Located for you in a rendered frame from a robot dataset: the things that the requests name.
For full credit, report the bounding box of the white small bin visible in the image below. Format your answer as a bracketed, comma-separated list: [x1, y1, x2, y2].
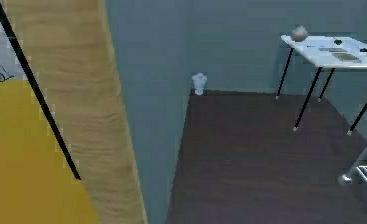
[191, 72, 208, 96]

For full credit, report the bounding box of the wooden door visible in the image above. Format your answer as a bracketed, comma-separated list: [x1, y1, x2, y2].
[0, 0, 149, 224]

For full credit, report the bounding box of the grey round pot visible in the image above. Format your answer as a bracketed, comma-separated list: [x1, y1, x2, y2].
[290, 24, 309, 43]

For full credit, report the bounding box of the white table with black legs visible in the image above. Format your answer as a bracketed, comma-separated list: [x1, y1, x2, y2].
[275, 34, 367, 136]

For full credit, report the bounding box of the silver metal rack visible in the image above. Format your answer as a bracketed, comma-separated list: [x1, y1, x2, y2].
[337, 143, 367, 194]

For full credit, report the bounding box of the black bar door handle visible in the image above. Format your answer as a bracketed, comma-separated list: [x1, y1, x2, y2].
[0, 0, 82, 181]

